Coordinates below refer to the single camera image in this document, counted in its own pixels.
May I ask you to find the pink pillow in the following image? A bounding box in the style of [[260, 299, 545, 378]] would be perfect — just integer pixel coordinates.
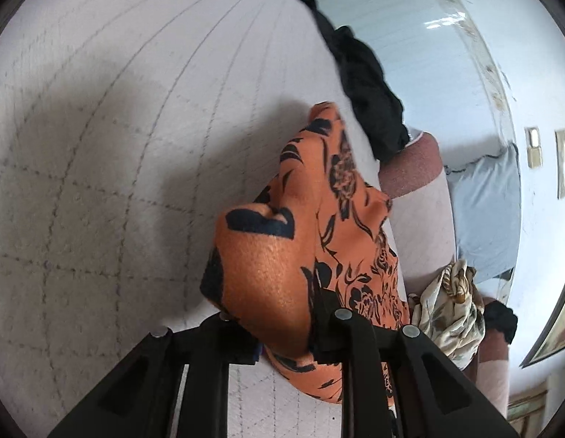
[[465, 341, 512, 420], [378, 131, 459, 297]]

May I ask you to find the cream leaf-print cloth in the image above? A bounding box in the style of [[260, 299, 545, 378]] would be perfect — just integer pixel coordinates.
[[408, 258, 487, 370]]

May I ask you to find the light blue cloth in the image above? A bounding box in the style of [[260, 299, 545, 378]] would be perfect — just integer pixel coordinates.
[[444, 142, 523, 284]]

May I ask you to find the dark framed picture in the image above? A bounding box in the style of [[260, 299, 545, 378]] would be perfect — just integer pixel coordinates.
[[520, 262, 565, 368]]

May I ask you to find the orange floral garment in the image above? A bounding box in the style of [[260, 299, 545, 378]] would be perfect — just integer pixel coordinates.
[[200, 101, 411, 409]]

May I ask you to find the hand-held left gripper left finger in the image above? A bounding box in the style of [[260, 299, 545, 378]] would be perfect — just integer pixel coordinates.
[[47, 314, 261, 438]]

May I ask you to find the small black frilly cloth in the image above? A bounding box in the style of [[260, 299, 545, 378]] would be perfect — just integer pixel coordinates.
[[483, 301, 519, 345]]

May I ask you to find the wall switch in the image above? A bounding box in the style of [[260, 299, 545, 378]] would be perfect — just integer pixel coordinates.
[[525, 126, 542, 168]]

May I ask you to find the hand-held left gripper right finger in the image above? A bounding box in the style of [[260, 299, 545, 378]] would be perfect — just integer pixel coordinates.
[[313, 282, 520, 438]]

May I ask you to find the pale quilted bed cover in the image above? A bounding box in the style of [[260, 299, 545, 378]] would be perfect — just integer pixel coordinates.
[[0, 0, 415, 438]]

